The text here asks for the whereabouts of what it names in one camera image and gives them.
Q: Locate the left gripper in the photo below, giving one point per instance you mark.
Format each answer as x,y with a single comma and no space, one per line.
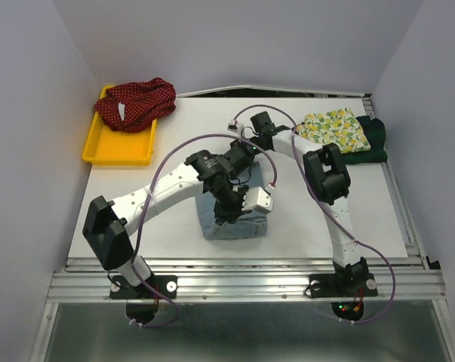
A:
232,214

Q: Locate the light blue denim skirt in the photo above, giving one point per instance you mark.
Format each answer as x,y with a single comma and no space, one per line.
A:
251,225

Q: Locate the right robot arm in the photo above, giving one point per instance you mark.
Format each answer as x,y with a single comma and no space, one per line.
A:
327,180

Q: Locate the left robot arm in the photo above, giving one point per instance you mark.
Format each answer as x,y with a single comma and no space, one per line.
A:
109,224

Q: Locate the lemon print skirt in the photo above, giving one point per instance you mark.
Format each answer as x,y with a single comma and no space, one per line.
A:
339,126

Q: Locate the red polka dot skirt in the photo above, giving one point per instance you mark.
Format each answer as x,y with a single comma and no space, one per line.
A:
132,107

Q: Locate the yellow plastic tray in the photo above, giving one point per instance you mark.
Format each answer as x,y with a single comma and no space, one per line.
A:
105,147

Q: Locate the dark green skirt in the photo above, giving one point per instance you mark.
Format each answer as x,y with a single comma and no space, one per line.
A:
375,132

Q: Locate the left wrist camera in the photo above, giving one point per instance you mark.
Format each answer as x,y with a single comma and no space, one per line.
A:
258,199

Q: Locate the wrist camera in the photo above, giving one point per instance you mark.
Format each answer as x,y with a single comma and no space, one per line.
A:
235,126
258,199

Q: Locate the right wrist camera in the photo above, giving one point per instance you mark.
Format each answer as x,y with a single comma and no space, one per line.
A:
235,126

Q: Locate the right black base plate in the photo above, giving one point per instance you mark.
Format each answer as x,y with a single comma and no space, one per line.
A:
348,296

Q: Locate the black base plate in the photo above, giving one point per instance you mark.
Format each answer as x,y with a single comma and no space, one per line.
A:
348,296
145,307

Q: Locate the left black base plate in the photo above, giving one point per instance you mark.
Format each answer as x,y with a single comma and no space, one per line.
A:
145,307

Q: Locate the aluminium rail frame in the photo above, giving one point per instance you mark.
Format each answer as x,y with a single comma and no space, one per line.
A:
247,300

